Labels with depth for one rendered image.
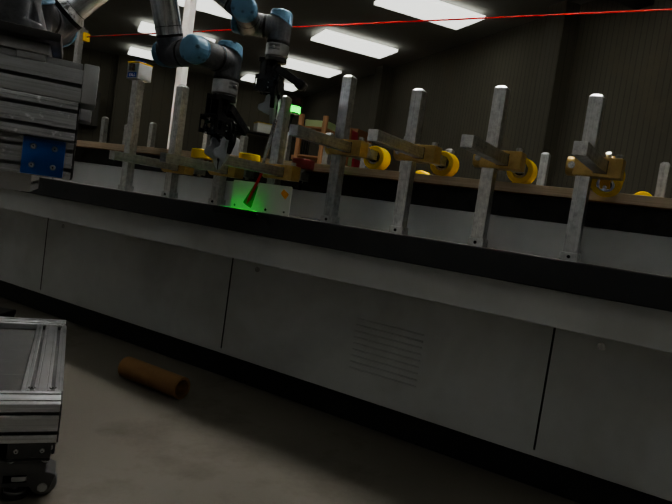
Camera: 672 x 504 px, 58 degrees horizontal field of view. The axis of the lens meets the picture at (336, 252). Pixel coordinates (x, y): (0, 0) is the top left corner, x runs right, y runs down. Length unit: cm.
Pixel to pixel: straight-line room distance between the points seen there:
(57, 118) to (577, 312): 135
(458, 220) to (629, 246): 50
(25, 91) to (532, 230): 140
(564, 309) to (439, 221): 54
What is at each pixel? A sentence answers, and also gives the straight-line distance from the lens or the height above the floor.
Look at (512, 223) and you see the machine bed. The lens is 192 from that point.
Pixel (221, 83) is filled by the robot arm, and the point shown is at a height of 105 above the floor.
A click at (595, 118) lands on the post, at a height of 107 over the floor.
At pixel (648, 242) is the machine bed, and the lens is 186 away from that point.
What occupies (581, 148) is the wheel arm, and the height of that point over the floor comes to 94.
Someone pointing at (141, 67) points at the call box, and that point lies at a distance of 264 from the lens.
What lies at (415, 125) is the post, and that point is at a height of 103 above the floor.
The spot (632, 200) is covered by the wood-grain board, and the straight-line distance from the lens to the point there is 181.
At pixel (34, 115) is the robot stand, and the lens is 154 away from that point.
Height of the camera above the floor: 74
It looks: 4 degrees down
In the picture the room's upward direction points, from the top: 8 degrees clockwise
